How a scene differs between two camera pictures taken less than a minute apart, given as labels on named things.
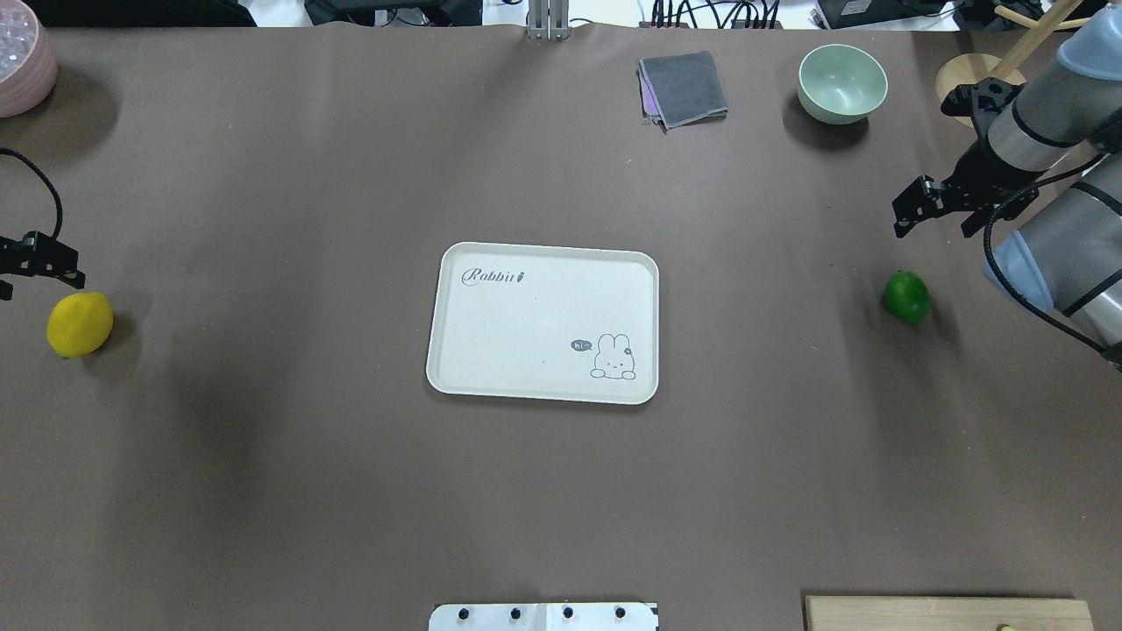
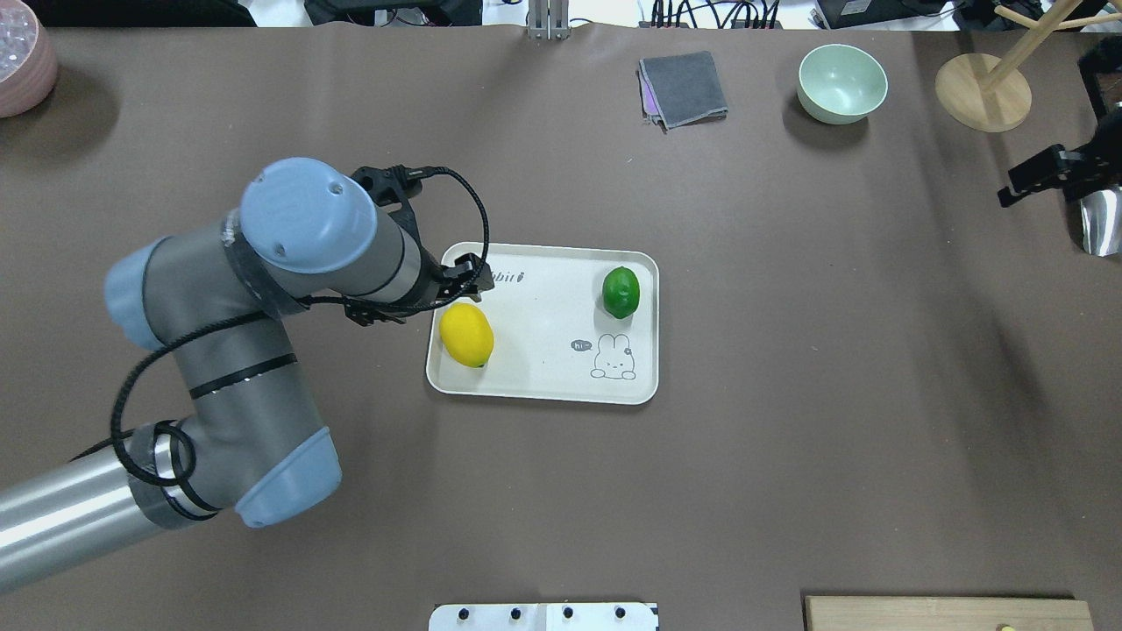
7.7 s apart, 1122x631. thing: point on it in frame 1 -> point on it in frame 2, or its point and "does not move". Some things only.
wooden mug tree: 968,69 does not move
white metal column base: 543,617 does not move
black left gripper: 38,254 -> 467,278
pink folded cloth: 649,103 does not move
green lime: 908,296 -> 621,292
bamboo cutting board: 946,613 does not move
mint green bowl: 839,84 does not move
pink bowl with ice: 28,60 does not move
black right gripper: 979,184 -> 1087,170
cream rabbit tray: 543,322 does not move
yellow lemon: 80,324 -> 466,334
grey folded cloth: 685,88 does not move
